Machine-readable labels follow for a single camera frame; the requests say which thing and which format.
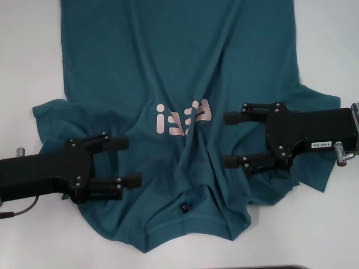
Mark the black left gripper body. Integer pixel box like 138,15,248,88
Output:
0,138,96,205

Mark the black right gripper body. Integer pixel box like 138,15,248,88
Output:
264,101,355,170

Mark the teal t-shirt with pink print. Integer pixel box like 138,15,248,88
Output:
31,0,344,247

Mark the metal right gripper connector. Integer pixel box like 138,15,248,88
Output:
333,141,359,169

